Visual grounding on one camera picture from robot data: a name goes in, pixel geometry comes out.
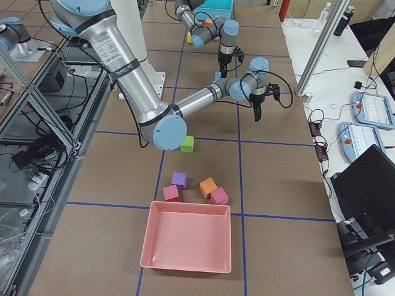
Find lower teach pendant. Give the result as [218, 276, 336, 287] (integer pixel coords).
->
[339, 121, 386, 162]

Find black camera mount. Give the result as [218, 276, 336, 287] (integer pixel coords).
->
[266, 83, 280, 102]

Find near orange block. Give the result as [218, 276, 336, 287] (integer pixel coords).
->
[199, 178, 218, 199]

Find clear plastic bottle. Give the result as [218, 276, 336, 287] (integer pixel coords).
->
[318, 2, 331, 23]

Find yellow block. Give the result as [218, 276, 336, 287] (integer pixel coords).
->
[187, 32, 193, 44]

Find light blue block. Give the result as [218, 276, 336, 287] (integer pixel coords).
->
[215, 71, 222, 81]

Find teach pendant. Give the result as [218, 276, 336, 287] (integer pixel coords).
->
[339, 121, 386, 162]
[351, 91, 394, 130]

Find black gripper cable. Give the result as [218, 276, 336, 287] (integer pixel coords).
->
[240, 71, 293, 109]

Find black orange power strip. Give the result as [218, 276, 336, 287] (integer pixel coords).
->
[308, 121, 329, 163]

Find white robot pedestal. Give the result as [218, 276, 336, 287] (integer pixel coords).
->
[109, 0, 167, 102]

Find near magenta block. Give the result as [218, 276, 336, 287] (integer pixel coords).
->
[210, 187, 229, 205]

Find far orange block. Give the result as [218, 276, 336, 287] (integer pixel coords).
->
[204, 18, 213, 27]

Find green block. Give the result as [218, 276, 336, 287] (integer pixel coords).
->
[180, 136, 194, 153]

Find upper teach pendant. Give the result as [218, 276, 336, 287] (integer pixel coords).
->
[351, 91, 394, 130]

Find orange block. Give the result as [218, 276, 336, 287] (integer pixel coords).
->
[204, 18, 213, 27]
[199, 178, 218, 199]

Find near purple block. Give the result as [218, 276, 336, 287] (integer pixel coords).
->
[172, 172, 188, 190]

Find black laptop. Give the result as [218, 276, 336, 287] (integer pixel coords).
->
[330, 144, 394, 236]

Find aluminium frame post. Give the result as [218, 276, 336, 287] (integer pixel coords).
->
[295, 0, 350, 97]

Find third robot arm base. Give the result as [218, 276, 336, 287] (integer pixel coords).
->
[1, 17, 45, 62]

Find near red block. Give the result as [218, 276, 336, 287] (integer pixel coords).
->
[162, 185, 180, 202]

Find black water bottle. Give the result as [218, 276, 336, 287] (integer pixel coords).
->
[333, 6, 354, 36]

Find pink plastic tray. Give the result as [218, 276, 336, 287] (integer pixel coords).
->
[140, 201, 232, 274]

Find blue plastic bin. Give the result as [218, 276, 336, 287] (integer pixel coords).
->
[194, 0, 233, 19]

